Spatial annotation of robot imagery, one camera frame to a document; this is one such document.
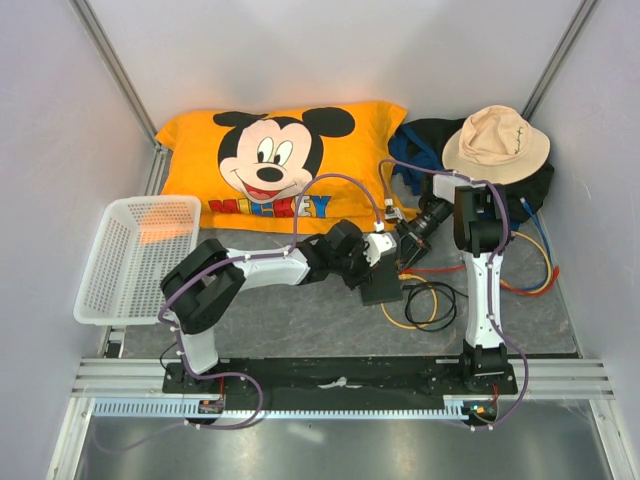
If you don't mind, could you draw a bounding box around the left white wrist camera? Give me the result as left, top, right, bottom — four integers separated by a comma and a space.
364, 232, 397, 266

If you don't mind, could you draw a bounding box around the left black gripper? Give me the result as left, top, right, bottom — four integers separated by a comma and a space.
332, 243, 380, 293

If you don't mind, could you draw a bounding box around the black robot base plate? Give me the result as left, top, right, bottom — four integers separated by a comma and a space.
162, 356, 518, 396

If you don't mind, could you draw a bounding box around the grey slotted cable duct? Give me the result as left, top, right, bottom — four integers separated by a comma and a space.
93, 397, 468, 420

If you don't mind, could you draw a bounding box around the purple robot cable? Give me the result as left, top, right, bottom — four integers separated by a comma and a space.
92, 172, 387, 454
378, 158, 530, 432

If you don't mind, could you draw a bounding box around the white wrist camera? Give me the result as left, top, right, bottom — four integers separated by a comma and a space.
383, 198, 405, 224
364, 232, 397, 266

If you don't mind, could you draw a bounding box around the yellow ethernet cable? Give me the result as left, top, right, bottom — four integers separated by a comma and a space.
382, 229, 559, 331

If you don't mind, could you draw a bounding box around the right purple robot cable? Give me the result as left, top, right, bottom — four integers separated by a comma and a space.
378, 158, 530, 432

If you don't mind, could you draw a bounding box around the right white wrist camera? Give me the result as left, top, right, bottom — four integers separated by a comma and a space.
383, 198, 405, 224

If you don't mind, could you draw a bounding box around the aluminium rail frame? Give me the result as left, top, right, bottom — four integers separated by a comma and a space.
46, 358, 639, 479

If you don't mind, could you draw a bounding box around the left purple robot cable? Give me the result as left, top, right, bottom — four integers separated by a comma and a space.
92, 172, 387, 454

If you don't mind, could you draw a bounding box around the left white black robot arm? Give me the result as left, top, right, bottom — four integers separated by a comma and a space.
159, 220, 396, 393

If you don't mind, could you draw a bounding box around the beige bucket hat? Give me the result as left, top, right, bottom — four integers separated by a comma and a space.
442, 105, 550, 185

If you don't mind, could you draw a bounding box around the black TP-Link network switch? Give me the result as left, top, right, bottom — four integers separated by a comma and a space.
360, 256, 403, 306

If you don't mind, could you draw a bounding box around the blue ethernet cable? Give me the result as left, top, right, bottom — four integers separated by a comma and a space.
499, 197, 554, 294

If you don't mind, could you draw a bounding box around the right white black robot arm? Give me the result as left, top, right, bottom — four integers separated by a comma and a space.
395, 174, 512, 394

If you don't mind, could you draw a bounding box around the white perforated plastic basket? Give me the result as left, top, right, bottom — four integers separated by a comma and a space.
73, 195, 201, 326

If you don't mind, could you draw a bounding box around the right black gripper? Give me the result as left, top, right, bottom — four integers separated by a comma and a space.
395, 198, 453, 272

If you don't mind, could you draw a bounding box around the black and blue bag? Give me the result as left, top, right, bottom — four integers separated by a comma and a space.
388, 118, 555, 230

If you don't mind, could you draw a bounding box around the black power cable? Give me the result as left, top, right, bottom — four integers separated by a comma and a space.
401, 280, 469, 332

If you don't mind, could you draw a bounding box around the orange Mickey Mouse pillow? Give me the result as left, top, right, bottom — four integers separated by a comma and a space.
156, 101, 407, 235

